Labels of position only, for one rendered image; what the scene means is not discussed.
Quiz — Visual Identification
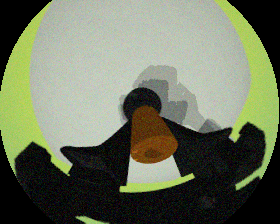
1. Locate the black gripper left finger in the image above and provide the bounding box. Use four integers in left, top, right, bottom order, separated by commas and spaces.
60, 119, 132, 187

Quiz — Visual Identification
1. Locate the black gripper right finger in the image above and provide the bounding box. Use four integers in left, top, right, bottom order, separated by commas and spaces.
161, 117, 234, 178

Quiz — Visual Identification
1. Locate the orange-brown cylinder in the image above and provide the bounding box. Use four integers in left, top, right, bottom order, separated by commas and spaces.
130, 106, 179, 163

